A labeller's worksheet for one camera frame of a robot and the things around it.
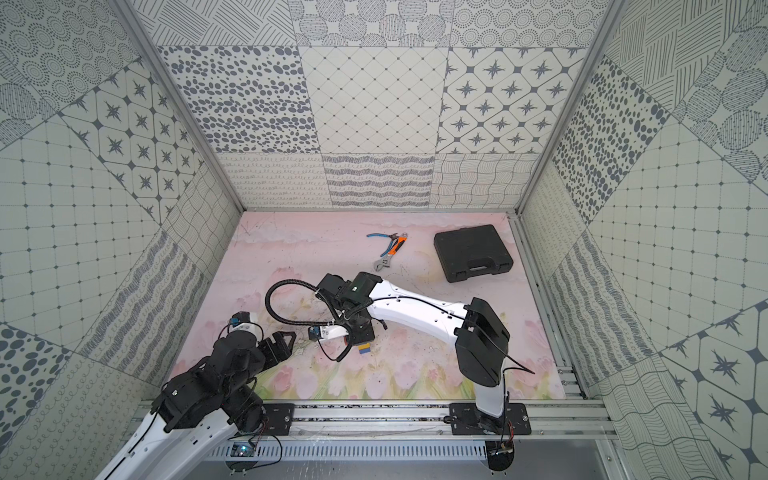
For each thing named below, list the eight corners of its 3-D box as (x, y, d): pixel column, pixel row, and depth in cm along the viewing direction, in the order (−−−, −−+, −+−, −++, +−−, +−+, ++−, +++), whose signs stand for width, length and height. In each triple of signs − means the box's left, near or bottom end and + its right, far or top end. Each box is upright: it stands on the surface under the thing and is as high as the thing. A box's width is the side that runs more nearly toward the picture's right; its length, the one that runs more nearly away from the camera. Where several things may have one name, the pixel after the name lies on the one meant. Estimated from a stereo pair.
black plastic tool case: (448, 284, 102) (451, 275, 97) (432, 241, 114) (434, 231, 110) (510, 272, 105) (515, 263, 100) (488, 232, 117) (492, 222, 113)
